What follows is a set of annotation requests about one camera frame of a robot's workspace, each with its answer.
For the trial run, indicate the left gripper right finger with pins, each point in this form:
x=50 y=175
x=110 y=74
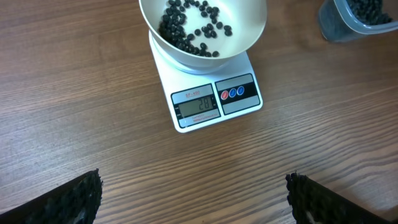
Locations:
x=313 y=203

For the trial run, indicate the clear plastic container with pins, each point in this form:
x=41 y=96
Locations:
x=338 y=24

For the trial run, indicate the white bowl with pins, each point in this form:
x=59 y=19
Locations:
x=246 y=17

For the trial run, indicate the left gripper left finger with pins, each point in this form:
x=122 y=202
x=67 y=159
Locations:
x=76 y=201

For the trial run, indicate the black beans in bowl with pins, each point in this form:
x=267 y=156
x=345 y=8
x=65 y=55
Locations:
x=188 y=25

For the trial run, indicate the white digital kitchen scale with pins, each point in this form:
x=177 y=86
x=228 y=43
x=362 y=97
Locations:
x=198 y=98

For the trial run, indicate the black beans in container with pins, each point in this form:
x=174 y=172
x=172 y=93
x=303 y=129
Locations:
x=369 y=12

